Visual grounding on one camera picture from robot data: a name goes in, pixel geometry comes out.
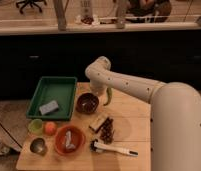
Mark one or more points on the wooden post left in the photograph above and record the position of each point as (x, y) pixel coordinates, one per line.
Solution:
(60, 14)

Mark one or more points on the grey object in orange bowl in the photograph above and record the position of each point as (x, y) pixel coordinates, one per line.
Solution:
(68, 143)

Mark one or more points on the bunch of dark grapes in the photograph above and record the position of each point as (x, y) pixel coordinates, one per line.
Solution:
(107, 131)

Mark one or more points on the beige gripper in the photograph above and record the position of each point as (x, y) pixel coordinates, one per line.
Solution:
(97, 88)

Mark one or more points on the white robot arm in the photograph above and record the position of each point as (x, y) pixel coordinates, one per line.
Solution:
(175, 109)

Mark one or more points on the orange ball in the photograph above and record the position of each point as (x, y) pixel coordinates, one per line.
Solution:
(50, 128)

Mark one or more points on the purple bowl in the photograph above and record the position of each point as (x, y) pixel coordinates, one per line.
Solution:
(87, 103)

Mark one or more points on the white black dish brush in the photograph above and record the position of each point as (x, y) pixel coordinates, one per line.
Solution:
(95, 145)

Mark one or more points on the orange bowl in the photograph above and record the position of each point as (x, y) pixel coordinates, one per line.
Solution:
(78, 139)

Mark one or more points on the black office chair base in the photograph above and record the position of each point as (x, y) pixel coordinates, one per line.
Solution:
(23, 3)

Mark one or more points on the person sitting in background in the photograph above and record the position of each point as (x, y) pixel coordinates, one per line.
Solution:
(159, 9)

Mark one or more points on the wooden post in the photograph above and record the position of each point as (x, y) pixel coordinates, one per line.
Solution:
(60, 14)
(121, 12)

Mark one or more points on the wooden post right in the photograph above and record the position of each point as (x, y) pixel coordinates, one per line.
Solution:
(121, 12)

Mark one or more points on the grey sponge block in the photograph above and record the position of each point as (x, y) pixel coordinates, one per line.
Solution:
(49, 107)

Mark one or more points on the wooden block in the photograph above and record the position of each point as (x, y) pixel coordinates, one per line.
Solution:
(96, 124)

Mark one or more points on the green pepper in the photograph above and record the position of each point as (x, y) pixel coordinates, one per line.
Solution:
(109, 96)

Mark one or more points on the green plastic tray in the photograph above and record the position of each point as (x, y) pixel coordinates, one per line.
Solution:
(49, 88)

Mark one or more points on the light green cup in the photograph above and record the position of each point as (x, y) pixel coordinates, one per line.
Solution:
(36, 126)

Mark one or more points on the small metal cup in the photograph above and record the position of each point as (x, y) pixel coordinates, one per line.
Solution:
(38, 146)

